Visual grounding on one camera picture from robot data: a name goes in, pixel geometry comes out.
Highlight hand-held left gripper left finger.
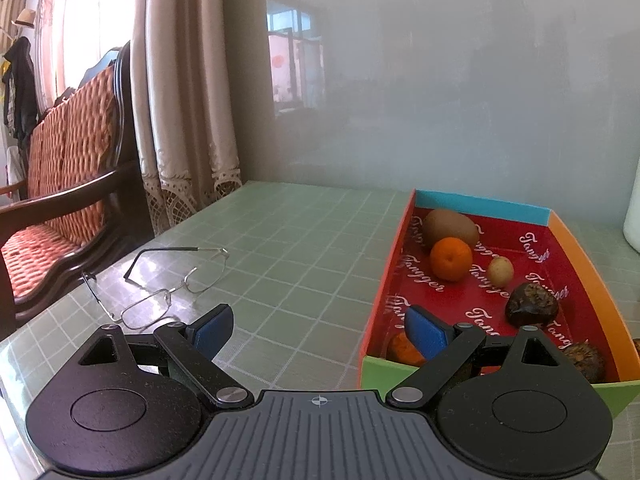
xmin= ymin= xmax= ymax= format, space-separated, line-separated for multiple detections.
xmin=77 ymin=303 xmax=253 ymax=409

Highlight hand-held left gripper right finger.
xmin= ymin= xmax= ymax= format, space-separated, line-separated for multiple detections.
xmin=386 ymin=305 xmax=563 ymax=409

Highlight orange mandarin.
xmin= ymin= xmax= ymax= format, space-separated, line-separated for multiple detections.
xmin=430 ymin=237 xmax=474 ymax=282
xmin=386 ymin=331 xmax=428 ymax=367

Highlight small yellowish longan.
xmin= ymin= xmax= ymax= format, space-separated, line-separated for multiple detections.
xmin=487 ymin=256 xmax=514 ymax=287

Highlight brown kiwi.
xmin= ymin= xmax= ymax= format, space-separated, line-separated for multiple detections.
xmin=423 ymin=208 xmax=480 ymax=249

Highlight large dark wrinkled fruit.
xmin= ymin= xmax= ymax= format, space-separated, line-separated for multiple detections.
xmin=505 ymin=282 xmax=560 ymax=329

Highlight colourful cardboard box red inside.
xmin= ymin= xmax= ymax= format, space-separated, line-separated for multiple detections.
xmin=358 ymin=189 xmax=640 ymax=421

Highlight wooden sofa with orange cushion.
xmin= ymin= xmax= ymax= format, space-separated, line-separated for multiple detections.
xmin=0 ymin=40 xmax=156 ymax=342

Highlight white thermos jug grey lid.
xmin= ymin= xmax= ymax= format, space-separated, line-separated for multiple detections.
xmin=622 ymin=152 xmax=640 ymax=253

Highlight beige lace curtain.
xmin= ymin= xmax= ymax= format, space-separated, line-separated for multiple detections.
xmin=131 ymin=0 xmax=244 ymax=236

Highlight blue cloth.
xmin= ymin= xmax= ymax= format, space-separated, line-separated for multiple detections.
xmin=77 ymin=48 xmax=121 ymax=89

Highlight hanging dark clothes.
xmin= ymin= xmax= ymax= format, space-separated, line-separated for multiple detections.
xmin=1 ymin=36 xmax=40 ymax=150

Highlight metal frame eyeglasses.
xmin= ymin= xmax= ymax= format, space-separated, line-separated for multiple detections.
xmin=81 ymin=246 xmax=231 ymax=331

